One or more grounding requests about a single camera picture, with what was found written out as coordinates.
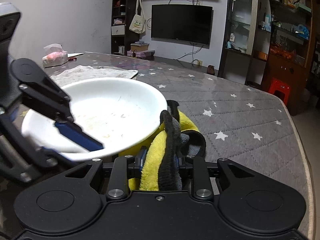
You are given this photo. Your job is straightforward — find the dark bookshelf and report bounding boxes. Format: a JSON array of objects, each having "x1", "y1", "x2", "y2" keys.
[{"x1": 110, "y1": 0, "x2": 151, "y2": 55}]

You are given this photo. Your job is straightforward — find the glass display cabinet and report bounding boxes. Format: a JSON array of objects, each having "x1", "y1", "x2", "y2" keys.
[{"x1": 217, "y1": 0, "x2": 266, "y2": 86}]

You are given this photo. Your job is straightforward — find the tissue pack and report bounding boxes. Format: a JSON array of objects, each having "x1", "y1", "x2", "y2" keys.
[{"x1": 42, "y1": 43, "x2": 69, "y2": 68}]

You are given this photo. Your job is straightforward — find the beige tote bag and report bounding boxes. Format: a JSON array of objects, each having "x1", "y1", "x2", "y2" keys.
[{"x1": 129, "y1": 0, "x2": 146, "y2": 34}]

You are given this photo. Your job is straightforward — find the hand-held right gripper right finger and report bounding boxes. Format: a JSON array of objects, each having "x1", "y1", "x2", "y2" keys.
[{"x1": 176, "y1": 155, "x2": 253, "y2": 199}]

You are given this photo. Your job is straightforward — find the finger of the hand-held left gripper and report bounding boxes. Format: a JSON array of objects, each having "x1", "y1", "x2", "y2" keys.
[
  {"x1": 0, "y1": 114, "x2": 79, "y2": 183},
  {"x1": 9, "y1": 58, "x2": 105, "y2": 152}
]

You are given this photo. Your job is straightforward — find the brown wooden cabinet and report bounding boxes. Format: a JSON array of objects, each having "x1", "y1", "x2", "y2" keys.
[{"x1": 261, "y1": 0, "x2": 320, "y2": 117}]

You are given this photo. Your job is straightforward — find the white stained rag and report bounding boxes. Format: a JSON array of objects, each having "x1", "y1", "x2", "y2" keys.
[{"x1": 48, "y1": 65, "x2": 139, "y2": 81}]

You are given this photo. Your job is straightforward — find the grey star-print tablecloth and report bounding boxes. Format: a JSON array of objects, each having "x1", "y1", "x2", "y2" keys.
[{"x1": 0, "y1": 52, "x2": 313, "y2": 240}]

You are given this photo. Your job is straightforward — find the pink flat box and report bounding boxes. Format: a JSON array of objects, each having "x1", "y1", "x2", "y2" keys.
[{"x1": 127, "y1": 50, "x2": 156, "y2": 58}]

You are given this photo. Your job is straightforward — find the black television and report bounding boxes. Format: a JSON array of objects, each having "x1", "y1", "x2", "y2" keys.
[{"x1": 151, "y1": 4, "x2": 214, "y2": 46}]

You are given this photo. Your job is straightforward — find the yellow cloth with black trim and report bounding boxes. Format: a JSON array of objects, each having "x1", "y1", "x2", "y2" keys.
[{"x1": 118, "y1": 100, "x2": 207, "y2": 192}]

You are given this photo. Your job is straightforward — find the cardboard box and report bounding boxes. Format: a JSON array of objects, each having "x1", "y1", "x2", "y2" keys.
[{"x1": 130, "y1": 42, "x2": 150, "y2": 52}]

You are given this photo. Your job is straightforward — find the red plastic stool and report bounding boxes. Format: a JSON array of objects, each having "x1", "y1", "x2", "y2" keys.
[{"x1": 267, "y1": 77, "x2": 292, "y2": 106}]

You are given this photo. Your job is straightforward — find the white bowl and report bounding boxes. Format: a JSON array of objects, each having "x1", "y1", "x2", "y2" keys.
[{"x1": 21, "y1": 77, "x2": 168, "y2": 161}]

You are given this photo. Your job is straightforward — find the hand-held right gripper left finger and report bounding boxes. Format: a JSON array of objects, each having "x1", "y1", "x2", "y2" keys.
[{"x1": 64, "y1": 149, "x2": 148, "y2": 200}]

